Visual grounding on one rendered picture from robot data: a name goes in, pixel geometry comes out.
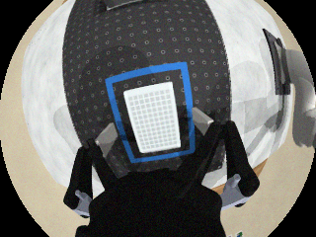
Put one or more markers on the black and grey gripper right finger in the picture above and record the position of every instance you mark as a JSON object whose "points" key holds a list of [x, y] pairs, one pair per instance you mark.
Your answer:
{"points": [[242, 181]]}

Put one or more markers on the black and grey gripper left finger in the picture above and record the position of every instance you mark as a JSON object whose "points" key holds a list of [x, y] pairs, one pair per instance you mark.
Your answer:
{"points": [[80, 192]]}

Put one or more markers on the blue tape outline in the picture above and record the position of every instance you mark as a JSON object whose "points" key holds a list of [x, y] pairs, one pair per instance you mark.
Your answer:
{"points": [[189, 101]]}

